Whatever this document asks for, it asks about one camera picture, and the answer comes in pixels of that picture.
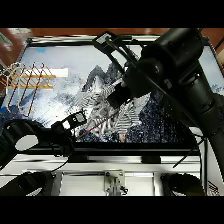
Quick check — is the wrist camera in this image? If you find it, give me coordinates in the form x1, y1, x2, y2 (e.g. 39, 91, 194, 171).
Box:
67, 111, 89, 128
92, 31, 141, 68

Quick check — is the black white striped shirt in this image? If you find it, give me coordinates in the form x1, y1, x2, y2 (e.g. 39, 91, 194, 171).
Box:
72, 79, 152, 144

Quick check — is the silver frame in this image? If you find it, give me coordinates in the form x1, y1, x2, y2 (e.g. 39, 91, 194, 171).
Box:
0, 146, 224, 196

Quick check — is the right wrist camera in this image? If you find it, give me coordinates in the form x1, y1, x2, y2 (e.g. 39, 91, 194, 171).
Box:
92, 31, 141, 68

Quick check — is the white orange checked shirt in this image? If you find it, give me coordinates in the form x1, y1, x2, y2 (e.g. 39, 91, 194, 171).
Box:
0, 61, 58, 118

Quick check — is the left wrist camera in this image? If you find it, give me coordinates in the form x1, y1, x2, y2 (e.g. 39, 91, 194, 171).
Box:
67, 111, 89, 128

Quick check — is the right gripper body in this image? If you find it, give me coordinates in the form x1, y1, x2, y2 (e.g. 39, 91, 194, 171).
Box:
106, 59, 158, 110

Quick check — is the black cable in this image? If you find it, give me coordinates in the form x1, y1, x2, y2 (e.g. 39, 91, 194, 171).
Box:
172, 138, 205, 169

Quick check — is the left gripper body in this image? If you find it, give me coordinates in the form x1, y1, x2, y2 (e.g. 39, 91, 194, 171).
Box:
50, 118, 77, 158

